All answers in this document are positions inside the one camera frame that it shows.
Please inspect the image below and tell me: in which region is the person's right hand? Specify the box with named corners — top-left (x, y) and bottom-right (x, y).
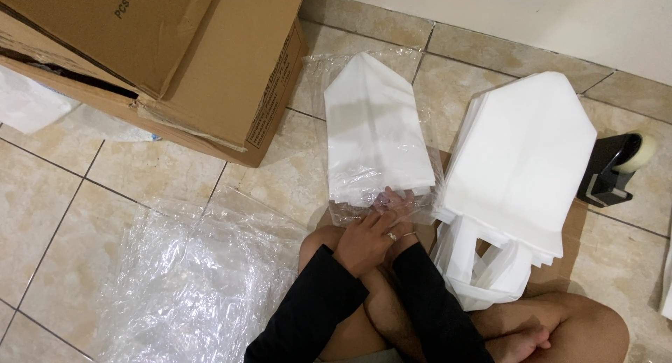
top-left (374, 187), bottom-right (421, 239)

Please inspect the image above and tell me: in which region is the person's left hand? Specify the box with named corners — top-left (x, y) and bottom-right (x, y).
top-left (333, 208), bottom-right (403, 279)

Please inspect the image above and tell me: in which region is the clear plastic bag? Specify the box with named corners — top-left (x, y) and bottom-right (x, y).
top-left (301, 47), bottom-right (448, 228)

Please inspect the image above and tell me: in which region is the bundle of white bags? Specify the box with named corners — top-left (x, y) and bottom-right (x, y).
top-left (323, 51), bottom-right (437, 208)

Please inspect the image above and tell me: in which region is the pile of clear plastic bags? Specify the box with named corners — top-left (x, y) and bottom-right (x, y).
top-left (96, 186), bottom-right (312, 363)

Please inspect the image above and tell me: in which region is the black tape dispenser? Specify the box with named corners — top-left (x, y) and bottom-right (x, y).
top-left (576, 133), bottom-right (644, 209)

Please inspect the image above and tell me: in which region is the person's right leg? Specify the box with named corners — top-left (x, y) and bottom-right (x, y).
top-left (470, 291), bottom-right (631, 363)

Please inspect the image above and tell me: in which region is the clear tape roll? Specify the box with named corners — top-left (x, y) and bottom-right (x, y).
top-left (614, 131), bottom-right (658, 175)

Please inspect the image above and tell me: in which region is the large brown cardboard box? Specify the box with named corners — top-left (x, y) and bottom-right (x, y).
top-left (0, 0), bottom-right (310, 169)

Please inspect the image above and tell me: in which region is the white fabric piece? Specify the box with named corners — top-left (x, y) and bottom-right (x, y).
top-left (660, 245), bottom-right (672, 322)

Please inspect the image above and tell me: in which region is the stack of white handle bags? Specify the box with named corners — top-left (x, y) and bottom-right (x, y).
top-left (430, 71), bottom-right (598, 312)

